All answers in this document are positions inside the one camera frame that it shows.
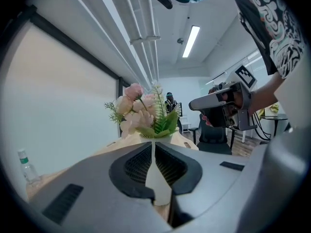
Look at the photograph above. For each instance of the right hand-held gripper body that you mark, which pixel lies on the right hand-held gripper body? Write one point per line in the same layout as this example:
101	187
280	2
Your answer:
244	115

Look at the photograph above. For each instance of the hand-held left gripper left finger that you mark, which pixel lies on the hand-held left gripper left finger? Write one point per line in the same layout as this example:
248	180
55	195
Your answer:
92	190

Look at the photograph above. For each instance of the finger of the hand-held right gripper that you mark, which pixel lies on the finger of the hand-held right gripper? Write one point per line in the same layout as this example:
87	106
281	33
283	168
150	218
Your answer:
206	102
216	119

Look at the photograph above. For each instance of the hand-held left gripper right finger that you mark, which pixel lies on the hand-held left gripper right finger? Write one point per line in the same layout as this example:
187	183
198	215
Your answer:
223	190

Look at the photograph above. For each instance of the white narrow-neck vase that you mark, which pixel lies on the white narrow-neck vase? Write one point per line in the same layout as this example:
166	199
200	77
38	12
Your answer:
158	186

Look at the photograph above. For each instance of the pink flowers with green leaves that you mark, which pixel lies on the pink flowers with green leaves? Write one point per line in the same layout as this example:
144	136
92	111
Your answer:
136	115

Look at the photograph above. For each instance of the person's right forearm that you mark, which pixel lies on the person's right forearm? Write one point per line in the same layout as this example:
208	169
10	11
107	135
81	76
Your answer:
264	93

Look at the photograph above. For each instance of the person's right hand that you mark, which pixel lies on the person's right hand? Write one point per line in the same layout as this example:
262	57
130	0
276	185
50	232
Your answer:
233	99

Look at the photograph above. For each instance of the black office chair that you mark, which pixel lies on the black office chair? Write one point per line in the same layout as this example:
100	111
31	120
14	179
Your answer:
213	139

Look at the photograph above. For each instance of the white chair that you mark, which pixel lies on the white chair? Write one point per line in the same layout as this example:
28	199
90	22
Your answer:
186	124

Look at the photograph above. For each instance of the yellow object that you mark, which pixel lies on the yellow object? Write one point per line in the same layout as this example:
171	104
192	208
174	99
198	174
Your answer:
273	108

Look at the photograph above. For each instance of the round black table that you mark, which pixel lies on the round black table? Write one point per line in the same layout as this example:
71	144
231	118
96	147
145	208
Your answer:
274	118

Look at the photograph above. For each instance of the glass partition with blinds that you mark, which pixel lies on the glass partition with blinds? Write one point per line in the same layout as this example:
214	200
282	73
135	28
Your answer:
255	64

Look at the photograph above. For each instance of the long ceiling light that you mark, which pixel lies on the long ceiling light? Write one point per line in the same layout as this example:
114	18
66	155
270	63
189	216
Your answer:
191	41

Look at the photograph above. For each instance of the round ceiling smoke detector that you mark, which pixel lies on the round ceiling smoke detector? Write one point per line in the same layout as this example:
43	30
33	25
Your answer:
180	40

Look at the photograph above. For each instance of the clear plastic water bottle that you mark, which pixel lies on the clear plastic water bottle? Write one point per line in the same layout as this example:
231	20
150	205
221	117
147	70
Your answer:
28	169

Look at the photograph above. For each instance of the white ceiling pipes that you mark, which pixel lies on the white ceiling pipes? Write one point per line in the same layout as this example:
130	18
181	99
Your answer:
138	28

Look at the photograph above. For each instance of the black framed window with blind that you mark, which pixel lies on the black framed window with blind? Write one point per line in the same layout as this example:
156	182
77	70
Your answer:
60	93

